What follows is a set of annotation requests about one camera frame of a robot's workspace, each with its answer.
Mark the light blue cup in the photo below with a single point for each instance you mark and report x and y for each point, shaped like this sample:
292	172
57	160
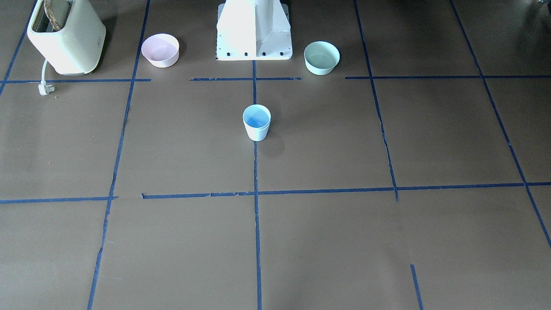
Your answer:
256	119

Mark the green bowl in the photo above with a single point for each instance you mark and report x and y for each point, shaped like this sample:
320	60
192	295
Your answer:
321	57

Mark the toast slice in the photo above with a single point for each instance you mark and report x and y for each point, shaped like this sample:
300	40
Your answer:
57	12

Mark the pink bowl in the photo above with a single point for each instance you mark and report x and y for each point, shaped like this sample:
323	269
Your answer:
161	50

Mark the cream toaster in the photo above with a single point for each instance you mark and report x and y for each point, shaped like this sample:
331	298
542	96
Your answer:
76	49

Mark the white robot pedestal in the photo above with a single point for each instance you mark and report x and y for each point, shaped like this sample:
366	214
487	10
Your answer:
253	30

